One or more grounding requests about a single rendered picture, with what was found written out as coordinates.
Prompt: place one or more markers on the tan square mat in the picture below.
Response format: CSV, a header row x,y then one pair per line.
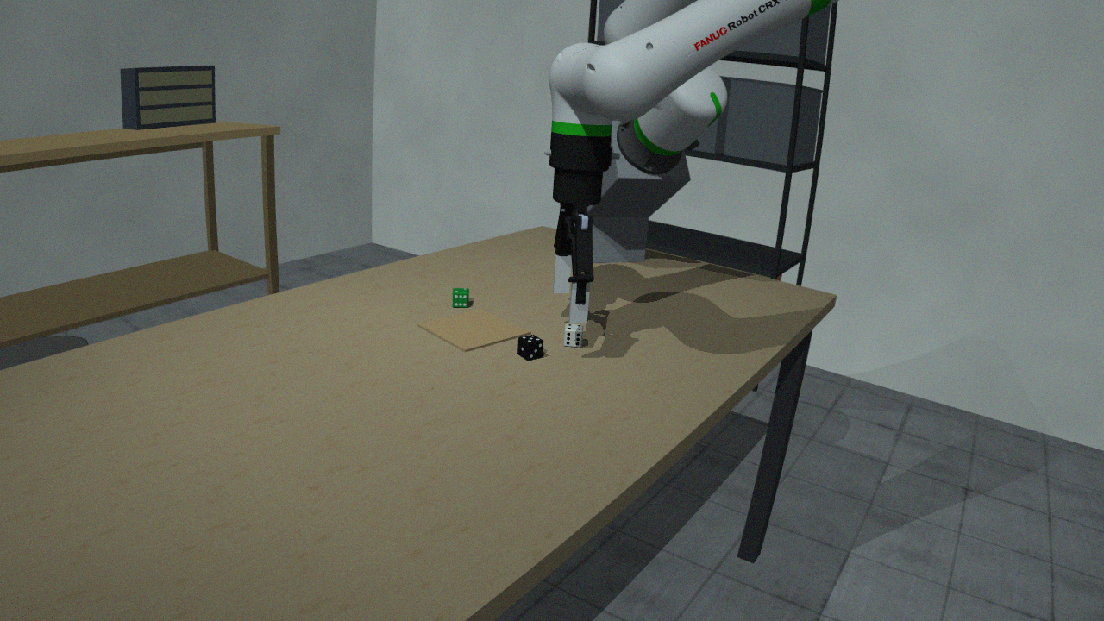
x,y
474,329

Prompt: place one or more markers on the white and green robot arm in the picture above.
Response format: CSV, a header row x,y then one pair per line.
x,y
628,77

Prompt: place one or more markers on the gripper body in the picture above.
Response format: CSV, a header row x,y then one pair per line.
x,y
577,191

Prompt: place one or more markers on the white die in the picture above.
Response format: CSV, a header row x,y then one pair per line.
x,y
573,335

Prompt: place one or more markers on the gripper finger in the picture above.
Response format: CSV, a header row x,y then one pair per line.
x,y
582,264
563,256

